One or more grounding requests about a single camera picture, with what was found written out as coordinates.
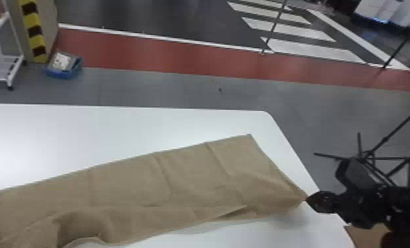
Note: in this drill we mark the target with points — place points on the white shelf trolley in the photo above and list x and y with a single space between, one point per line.
0 65

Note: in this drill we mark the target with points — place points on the black tripod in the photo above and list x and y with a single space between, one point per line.
392 157

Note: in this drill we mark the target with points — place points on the blue tray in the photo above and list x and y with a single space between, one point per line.
63 65

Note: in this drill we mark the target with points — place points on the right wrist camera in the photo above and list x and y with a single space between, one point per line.
357 176

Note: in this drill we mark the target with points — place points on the cardboard box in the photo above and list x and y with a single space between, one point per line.
366 238

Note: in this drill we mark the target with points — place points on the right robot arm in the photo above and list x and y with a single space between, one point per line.
407 214

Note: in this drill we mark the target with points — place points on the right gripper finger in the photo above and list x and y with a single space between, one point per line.
321 202

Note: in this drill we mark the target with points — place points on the beige towel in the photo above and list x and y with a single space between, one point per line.
163 194

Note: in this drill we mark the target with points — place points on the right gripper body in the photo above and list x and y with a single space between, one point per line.
360 209

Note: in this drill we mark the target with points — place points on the yellow black striped post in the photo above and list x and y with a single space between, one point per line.
34 31

